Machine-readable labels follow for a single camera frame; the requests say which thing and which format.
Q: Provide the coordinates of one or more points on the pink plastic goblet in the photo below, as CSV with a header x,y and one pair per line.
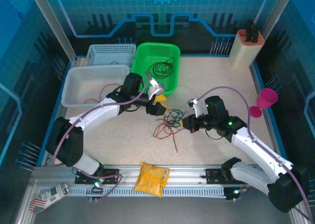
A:
x,y
267,98

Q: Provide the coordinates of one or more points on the striped packet bottom left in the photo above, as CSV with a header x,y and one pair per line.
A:
x,y
53,194

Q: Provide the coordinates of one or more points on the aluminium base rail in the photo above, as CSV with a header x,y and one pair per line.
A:
x,y
184,171

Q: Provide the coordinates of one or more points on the aluminium frame post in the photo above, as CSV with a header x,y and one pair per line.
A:
x,y
279,7
51,19

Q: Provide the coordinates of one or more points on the yellow snack bag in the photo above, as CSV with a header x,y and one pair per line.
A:
x,y
151,178

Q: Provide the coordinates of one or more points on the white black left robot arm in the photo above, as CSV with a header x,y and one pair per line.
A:
x,y
69,145

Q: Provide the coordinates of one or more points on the beige knife block orange top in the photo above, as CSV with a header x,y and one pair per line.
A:
x,y
243,54

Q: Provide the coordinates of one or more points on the white basket round holes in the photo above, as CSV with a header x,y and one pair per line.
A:
x,y
108,51

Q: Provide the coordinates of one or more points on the white basket square holes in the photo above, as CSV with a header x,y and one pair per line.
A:
x,y
93,72

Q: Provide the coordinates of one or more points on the green plastic basket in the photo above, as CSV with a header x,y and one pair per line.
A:
x,y
150,51

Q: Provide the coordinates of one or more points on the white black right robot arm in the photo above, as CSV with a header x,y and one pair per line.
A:
x,y
258,150

